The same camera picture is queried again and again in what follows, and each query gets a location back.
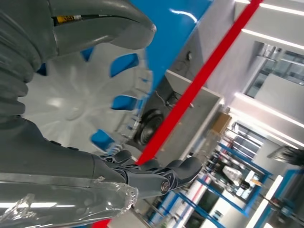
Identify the black round stool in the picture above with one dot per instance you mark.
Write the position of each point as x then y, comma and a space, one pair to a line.
149, 129

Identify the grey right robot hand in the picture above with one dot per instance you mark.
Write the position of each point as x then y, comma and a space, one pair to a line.
59, 170

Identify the red barrier belt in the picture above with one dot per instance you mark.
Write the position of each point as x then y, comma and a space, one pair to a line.
201, 75

